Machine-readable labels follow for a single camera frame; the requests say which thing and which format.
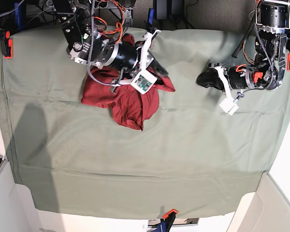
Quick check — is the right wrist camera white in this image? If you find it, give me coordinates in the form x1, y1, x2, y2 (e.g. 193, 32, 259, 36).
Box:
130, 70, 157, 95

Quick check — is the white bin right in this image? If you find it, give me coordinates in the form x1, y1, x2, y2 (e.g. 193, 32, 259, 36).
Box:
227, 172, 290, 232

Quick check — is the blue clamp top left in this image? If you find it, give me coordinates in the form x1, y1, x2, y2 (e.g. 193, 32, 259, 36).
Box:
14, 2, 25, 31

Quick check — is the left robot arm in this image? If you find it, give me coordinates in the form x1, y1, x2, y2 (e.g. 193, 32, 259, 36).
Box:
196, 0, 290, 92

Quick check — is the orange black clamp far left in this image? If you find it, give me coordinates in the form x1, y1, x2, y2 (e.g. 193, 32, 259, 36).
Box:
0, 30, 13, 59

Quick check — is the green table cloth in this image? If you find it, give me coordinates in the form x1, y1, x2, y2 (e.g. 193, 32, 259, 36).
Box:
0, 27, 290, 219

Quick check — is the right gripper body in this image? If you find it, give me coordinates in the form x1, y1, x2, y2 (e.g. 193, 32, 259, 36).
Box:
111, 42, 142, 71

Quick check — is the orange black clamp bottom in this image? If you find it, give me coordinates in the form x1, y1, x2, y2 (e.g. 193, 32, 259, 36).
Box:
153, 209, 178, 232

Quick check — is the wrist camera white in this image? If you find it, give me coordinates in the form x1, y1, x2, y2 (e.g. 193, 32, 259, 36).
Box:
219, 98, 239, 116
130, 70, 157, 95

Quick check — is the black power adapter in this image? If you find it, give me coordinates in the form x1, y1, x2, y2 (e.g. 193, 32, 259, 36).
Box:
153, 0, 184, 20

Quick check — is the red long-sleeve T-shirt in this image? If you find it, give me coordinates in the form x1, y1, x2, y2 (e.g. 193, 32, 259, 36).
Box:
81, 33, 176, 131

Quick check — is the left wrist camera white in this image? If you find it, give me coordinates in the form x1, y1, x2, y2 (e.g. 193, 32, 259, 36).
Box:
219, 98, 239, 116

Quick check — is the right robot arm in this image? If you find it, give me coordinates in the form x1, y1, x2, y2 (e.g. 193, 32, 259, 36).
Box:
53, 0, 168, 88

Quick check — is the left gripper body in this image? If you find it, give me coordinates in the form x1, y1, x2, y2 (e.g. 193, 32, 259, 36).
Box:
228, 66, 255, 89

